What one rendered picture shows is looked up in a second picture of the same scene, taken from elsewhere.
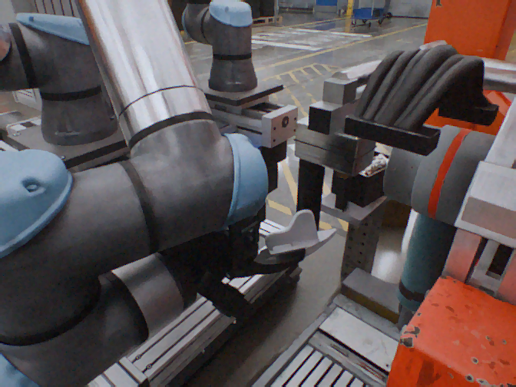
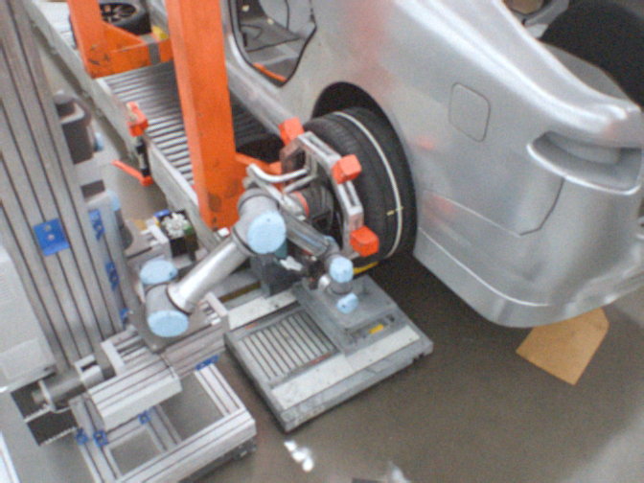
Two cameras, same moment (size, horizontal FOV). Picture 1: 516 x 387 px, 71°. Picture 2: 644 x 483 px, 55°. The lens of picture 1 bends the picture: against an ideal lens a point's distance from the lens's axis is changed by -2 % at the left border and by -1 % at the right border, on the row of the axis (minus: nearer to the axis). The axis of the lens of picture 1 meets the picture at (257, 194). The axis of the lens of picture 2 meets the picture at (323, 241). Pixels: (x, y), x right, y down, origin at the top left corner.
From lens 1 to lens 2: 212 cm
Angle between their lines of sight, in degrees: 59
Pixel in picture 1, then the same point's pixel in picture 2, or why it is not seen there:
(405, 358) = (364, 247)
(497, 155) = (347, 206)
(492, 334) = (366, 233)
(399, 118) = (321, 210)
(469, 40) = (222, 143)
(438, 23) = (205, 142)
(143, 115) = (326, 244)
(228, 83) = (127, 241)
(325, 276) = not seen: hidden behind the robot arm
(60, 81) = not seen: hidden behind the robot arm
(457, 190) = not seen: hidden behind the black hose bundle
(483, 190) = (351, 213)
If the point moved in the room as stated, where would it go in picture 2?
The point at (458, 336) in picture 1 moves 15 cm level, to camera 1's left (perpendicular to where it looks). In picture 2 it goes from (365, 238) to (356, 263)
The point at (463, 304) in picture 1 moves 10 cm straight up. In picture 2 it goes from (358, 233) to (359, 213)
